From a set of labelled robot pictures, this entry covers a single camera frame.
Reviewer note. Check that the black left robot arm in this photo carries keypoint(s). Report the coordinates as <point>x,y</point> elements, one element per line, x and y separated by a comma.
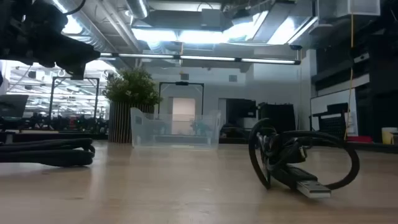
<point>14,28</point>

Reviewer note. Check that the dark computer monitor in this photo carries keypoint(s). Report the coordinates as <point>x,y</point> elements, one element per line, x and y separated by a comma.
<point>12,105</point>

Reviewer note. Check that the green leafy plant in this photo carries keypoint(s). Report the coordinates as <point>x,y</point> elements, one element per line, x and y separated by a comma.
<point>132,87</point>

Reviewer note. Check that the slatted wooden planter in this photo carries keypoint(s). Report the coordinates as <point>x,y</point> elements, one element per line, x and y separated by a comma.
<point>119,123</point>

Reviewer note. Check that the clear plastic bin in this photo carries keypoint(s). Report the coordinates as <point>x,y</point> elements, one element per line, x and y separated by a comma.
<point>174,130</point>

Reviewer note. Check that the long ceiling light bar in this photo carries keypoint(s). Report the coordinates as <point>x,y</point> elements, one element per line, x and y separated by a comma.
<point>202,58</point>

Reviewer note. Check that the white board panel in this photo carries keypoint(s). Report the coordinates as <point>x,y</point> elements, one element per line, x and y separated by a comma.
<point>326,101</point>

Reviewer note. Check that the black mesh chair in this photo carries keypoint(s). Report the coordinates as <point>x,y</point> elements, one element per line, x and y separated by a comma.
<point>334,123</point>

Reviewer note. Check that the red flat object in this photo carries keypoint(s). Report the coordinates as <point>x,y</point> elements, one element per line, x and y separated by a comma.
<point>359,139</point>

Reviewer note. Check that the yellow cup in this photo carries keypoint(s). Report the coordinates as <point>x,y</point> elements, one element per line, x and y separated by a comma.
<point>388,135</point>

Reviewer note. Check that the black metal workstation frame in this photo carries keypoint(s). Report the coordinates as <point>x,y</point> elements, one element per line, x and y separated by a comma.
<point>182,83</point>
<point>51,96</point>

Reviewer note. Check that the silver ceiling duct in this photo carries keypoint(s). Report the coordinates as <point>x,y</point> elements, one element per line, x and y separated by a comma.
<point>136,7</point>

